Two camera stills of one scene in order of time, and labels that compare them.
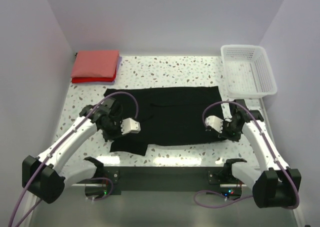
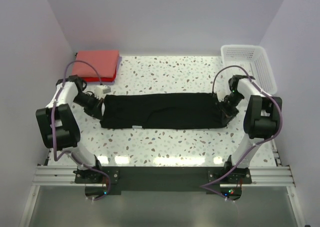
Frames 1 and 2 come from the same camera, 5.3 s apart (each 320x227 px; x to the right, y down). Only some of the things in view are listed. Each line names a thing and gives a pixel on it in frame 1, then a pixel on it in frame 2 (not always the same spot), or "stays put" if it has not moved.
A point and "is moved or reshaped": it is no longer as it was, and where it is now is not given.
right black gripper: x=229 y=132 -> x=227 y=109
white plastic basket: x=248 y=72 stays put
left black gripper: x=114 y=131 -> x=96 y=107
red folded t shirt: x=93 y=79 stays put
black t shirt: x=157 y=115 is moved or reshaped
